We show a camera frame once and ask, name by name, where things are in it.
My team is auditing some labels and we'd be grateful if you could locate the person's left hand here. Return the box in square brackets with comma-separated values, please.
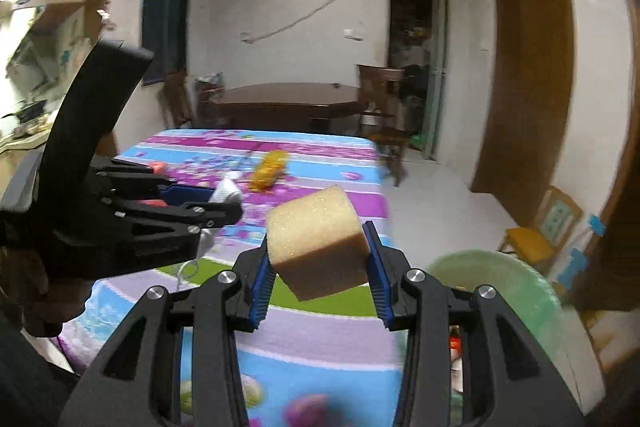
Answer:
[0, 243, 49, 323]

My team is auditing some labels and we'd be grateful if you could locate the small light wooden chair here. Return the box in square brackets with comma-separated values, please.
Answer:
[500, 186, 584, 279]

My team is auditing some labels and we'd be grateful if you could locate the dark bag with items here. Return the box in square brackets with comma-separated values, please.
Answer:
[194, 72, 226, 95]

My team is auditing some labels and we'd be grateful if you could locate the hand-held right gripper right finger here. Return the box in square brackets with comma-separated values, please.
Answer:
[362, 221, 587, 427]

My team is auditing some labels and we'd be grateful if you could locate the yellow sponge cube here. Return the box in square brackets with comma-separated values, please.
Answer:
[265, 185, 373, 303]

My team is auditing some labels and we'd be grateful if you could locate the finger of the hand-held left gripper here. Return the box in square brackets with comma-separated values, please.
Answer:
[107, 197, 244, 234]
[97, 159, 218, 206]

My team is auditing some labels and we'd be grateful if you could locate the yellow plastic bag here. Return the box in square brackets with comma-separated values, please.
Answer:
[248, 149, 291, 192]

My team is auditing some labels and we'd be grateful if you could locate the white sock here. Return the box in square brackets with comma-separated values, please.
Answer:
[207, 172, 246, 208]

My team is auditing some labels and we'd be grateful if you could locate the dark wooden chair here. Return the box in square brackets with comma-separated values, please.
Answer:
[356, 63, 411, 188]
[162, 71, 193, 130]

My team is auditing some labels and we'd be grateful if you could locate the dark window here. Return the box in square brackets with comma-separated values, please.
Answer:
[141, 0, 193, 88]

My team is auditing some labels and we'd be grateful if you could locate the green lined trash bin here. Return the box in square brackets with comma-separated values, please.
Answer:
[427, 249, 564, 427]

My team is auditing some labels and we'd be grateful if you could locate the dark wooden dining table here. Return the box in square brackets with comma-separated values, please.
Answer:
[207, 82, 368, 132]

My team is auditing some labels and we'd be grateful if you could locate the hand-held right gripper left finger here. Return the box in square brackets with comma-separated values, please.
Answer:
[59, 237, 275, 427]

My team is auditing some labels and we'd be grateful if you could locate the aluminium sliding door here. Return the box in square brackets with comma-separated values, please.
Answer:
[425, 0, 453, 162]

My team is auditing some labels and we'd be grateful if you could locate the black plastic bag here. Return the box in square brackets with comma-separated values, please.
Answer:
[399, 64, 431, 102]

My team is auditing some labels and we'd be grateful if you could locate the brown wooden door with frame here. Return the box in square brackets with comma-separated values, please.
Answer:
[471, 0, 574, 208]

